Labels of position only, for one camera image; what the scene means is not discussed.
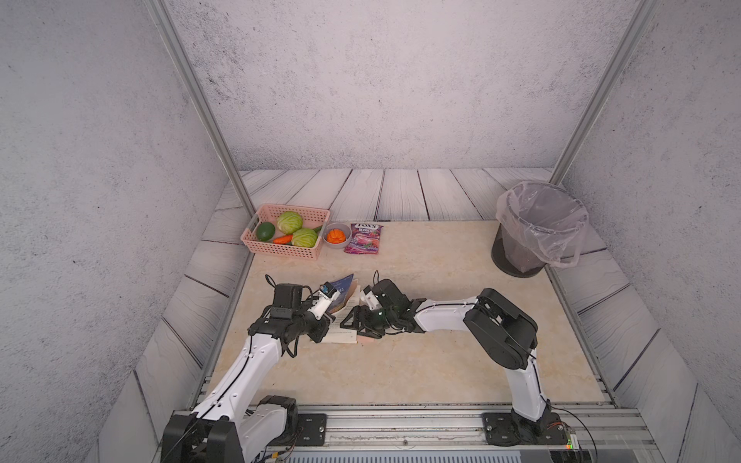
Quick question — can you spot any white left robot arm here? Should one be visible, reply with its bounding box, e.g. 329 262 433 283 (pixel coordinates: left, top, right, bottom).
160 283 340 462

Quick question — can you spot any black bin with plastic bag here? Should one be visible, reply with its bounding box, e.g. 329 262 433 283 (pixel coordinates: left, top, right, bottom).
491 181 590 278

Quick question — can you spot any left vertical aluminium post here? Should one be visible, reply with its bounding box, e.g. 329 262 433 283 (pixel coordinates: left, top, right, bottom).
144 0 255 217

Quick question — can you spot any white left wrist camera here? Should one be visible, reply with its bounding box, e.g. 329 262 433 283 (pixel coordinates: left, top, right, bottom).
308 282 342 320

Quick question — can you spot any vertical aluminium post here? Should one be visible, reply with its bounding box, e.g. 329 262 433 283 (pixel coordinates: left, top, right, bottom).
549 0 658 184
144 0 255 217

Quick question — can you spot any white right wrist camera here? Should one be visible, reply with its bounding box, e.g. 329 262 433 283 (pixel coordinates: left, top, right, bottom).
361 291 383 311

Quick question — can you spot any right vertical aluminium post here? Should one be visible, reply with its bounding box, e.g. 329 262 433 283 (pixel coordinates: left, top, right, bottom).
549 0 658 184

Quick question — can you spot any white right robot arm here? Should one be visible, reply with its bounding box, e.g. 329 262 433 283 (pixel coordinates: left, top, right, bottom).
340 279 549 424

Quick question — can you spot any silver aluminium frame rail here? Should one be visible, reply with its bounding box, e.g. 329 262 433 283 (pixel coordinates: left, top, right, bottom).
262 403 663 462

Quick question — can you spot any orange carrot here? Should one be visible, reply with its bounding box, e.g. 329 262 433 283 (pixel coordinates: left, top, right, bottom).
273 235 293 245

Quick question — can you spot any pink plastic basket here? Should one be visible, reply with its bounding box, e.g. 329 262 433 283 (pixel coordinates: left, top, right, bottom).
240 204 331 260

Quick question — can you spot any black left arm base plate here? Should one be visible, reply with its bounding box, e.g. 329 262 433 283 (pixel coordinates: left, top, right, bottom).
269 413 327 448

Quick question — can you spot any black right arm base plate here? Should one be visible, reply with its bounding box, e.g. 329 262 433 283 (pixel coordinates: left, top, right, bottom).
482 409 570 447

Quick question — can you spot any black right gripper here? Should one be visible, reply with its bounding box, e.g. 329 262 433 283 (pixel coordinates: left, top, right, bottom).
337 305 398 341

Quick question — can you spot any dark green avocado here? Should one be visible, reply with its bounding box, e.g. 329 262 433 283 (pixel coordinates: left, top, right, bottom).
254 222 276 242

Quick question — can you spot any small bowl with orange food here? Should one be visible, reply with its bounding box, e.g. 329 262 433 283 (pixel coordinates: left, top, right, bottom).
321 223 352 250

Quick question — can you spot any green cabbage rear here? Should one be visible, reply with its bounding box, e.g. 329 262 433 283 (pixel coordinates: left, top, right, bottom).
275 210 303 235

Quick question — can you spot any purple snack packet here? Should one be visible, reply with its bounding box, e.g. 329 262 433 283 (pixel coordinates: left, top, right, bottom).
343 223 383 255

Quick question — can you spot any green cabbage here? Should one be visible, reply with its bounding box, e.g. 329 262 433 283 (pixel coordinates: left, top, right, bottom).
275 210 303 235
291 228 318 248

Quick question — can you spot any green cabbage front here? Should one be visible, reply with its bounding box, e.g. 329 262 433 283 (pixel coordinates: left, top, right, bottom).
291 228 318 248

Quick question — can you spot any blue Animal Farm book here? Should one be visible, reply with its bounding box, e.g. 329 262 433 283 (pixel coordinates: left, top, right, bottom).
321 274 360 345

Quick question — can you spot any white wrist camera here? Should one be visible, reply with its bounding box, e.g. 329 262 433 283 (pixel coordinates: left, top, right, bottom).
308 282 342 320
361 291 383 311

